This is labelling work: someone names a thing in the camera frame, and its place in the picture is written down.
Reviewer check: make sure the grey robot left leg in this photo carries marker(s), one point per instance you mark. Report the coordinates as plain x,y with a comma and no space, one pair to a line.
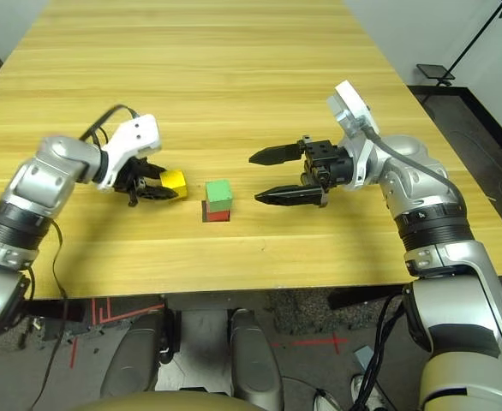
133,364

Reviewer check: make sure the black tripod tray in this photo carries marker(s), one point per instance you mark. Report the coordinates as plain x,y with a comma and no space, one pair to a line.
435,71

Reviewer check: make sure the grey robot right leg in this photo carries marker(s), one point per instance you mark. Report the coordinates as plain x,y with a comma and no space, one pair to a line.
253,364

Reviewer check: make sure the black tripod stand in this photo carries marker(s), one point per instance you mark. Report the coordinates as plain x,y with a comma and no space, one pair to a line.
476,38

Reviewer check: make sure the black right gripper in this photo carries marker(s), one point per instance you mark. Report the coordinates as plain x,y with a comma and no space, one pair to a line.
330,167

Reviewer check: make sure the green wooden block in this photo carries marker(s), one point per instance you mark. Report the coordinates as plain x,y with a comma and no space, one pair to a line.
219,194

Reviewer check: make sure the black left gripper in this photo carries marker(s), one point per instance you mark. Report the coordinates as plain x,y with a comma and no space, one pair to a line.
131,173

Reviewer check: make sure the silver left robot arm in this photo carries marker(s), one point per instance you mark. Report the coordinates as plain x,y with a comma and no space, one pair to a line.
32,180

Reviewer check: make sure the grey robot pelvis plate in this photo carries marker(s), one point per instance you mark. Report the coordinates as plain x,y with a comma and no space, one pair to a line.
199,355

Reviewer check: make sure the olive robot torso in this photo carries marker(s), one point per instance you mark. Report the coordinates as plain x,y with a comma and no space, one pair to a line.
157,402

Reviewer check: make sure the grey robot leg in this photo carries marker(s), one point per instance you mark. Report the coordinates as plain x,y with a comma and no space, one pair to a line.
253,364
133,364

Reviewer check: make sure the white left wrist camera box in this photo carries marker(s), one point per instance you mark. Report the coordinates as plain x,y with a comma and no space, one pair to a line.
135,132

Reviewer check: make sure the grey floor card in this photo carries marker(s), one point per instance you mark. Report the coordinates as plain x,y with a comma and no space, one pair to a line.
363,357

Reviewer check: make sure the white sneaker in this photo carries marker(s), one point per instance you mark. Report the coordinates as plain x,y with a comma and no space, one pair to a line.
326,401
373,396

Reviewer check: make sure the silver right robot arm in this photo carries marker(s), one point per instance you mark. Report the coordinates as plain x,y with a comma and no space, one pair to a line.
456,291

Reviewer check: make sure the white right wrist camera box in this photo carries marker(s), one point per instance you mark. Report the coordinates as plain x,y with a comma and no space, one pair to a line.
354,107

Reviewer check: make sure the yellow wooden block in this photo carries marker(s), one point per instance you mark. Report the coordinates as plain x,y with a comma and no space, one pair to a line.
176,182

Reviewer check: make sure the black square mat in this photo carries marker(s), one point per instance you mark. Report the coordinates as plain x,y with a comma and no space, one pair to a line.
205,216

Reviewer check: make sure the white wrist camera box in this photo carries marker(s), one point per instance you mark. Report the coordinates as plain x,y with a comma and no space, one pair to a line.
135,132
354,107

